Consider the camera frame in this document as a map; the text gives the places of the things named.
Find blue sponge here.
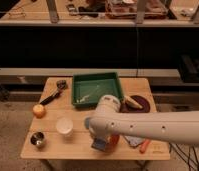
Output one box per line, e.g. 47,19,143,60
91,138,107,151

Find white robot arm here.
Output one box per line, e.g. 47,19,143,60
89,95,199,147

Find red bowl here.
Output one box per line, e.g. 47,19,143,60
100,135,120,151

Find green plastic tray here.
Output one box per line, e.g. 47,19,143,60
71,72,124,108

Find banana piece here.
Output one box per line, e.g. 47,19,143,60
124,95,142,109

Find dark brown plate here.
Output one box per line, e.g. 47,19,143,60
120,95,150,113

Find white plastic cup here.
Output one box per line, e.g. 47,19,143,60
56,117,73,137

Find wooden folding table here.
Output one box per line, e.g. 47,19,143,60
21,77,170,160

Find orange fruit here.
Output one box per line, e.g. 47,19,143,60
32,104,46,118

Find grey blue cloth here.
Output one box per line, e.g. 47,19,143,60
125,136,144,147

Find orange carrot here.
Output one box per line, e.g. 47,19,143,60
139,139,151,154

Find small metal cup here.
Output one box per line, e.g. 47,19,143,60
30,132,46,148

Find black box on shelf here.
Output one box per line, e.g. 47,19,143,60
178,55,199,83

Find black handled scoop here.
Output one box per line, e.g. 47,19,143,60
40,80,67,105

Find black floor cables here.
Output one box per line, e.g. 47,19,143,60
167,143,199,171

